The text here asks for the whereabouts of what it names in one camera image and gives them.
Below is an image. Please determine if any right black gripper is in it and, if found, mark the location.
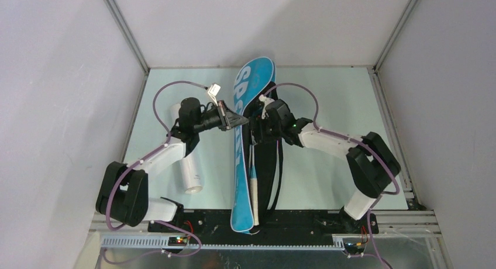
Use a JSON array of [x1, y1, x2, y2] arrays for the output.
[[244, 115, 283, 146]]

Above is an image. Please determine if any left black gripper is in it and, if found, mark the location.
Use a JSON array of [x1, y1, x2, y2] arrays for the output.
[[193, 100, 248, 133]]

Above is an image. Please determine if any blue racket cover bag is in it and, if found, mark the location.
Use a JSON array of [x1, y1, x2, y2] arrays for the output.
[[230, 57, 282, 235]]

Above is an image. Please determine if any blue badminton racket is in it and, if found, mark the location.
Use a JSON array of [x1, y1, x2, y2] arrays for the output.
[[249, 146, 260, 226]]

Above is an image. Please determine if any white shuttlecock tube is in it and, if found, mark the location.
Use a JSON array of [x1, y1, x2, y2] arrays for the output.
[[168, 102, 204, 195]]

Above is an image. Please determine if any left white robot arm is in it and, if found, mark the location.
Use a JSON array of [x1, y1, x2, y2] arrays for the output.
[[95, 98, 249, 232]]

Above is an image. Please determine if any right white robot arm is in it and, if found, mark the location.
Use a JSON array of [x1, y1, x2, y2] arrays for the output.
[[250, 95, 401, 233]]

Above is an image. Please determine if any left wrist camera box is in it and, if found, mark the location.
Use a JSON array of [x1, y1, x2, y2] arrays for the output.
[[206, 83, 221, 104]]

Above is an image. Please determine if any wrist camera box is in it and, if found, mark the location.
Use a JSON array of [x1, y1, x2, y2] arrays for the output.
[[206, 83, 221, 104], [259, 95, 275, 119]]

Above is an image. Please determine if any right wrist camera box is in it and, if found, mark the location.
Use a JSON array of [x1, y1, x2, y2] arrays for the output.
[[259, 95, 275, 119]]

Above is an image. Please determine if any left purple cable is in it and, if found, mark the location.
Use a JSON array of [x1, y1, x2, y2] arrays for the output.
[[99, 80, 212, 266]]

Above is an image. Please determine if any purple cable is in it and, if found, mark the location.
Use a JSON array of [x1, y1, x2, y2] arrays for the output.
[[263, 82, 401, 269], [99, 80, 212, 266]]

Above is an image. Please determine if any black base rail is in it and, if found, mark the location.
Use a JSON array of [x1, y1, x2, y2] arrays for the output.
[[172, 209, 379, 246]]

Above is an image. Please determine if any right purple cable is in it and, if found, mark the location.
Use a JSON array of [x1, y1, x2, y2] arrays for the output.
[[263, 82, 401, 269]]

